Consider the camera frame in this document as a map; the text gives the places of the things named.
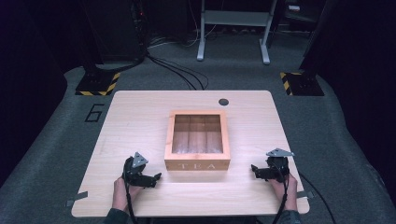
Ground right hand-held gripper black cable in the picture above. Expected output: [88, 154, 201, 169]
[272, 161, 289, 224]

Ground person's right hand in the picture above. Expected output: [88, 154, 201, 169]
[268, 173, 299, 213]

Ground white metal desk frame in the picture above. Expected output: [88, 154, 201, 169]
[196, 0, 278, 65]

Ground dark equipment cabinet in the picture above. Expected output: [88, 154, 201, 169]
[81, 0, 148, 64]

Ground wooden tea box glass lid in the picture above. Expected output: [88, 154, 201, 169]
[163, 109, 232, 172]

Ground bundle of black floor cables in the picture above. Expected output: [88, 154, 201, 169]
[145, 50, 210, 91]

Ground left hand-held gripper black cable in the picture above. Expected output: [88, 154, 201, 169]
[122, 169, 139, 224]

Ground thin black cable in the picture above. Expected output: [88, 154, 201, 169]
[298, 172, 338, 224]

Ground black stand base hazard stripes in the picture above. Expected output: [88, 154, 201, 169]
[278, 71, 326, 97]
[75, 71, 121, 97]

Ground white floor cables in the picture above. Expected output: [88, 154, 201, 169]
[148, 18, 219, 50]

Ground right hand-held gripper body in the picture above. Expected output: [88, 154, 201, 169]
[257, 147, 295, 183]

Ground hand-held gripper black cable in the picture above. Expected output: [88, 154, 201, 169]
[122, 169, 139, 224]
[272, 161, 289, 224]

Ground person's left hand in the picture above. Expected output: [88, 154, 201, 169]
[112, 175, 142, 213]

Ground black stand column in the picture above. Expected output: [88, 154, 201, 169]
[299, 0, 339, 75]

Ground grey tape strip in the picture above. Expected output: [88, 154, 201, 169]
[64, 190, 89, 208]
[295, 189, 315, 201]

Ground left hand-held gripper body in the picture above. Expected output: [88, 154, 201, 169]
[122, 151, 158, 189]

